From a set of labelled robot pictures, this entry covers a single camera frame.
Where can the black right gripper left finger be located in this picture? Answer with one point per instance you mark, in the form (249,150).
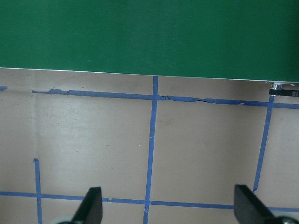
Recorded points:
(90,210)

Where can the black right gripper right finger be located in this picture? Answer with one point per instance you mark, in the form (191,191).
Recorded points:
(248,209)

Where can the green conveyor belt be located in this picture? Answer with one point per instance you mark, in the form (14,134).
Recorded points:
(254,40)

